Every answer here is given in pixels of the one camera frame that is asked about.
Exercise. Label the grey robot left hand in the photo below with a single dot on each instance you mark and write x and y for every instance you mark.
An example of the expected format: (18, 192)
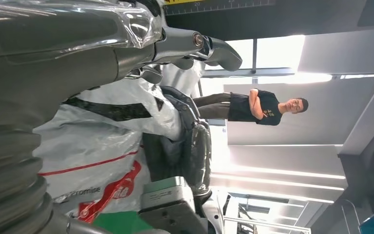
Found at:
(45, 64)

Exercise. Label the person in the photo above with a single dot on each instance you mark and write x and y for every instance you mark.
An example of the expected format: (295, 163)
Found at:
(254, 108)

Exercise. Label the metal frame rack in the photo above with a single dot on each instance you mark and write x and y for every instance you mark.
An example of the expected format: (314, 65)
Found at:
(264, 223)

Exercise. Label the ruler label with yellow sticker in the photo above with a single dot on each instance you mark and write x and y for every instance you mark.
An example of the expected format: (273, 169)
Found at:
(219, 6)

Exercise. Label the black scanner post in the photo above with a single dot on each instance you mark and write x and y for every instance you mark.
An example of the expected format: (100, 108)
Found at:
(271, 25)

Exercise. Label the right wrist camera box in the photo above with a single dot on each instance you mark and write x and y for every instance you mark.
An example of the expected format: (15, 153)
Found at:
(167, 203)

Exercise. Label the green conveyor belt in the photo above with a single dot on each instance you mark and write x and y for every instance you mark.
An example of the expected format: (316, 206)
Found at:
(119, 224)

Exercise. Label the grey parcel bag red print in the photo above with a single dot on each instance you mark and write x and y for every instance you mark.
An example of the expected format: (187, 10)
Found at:
(93, 142)

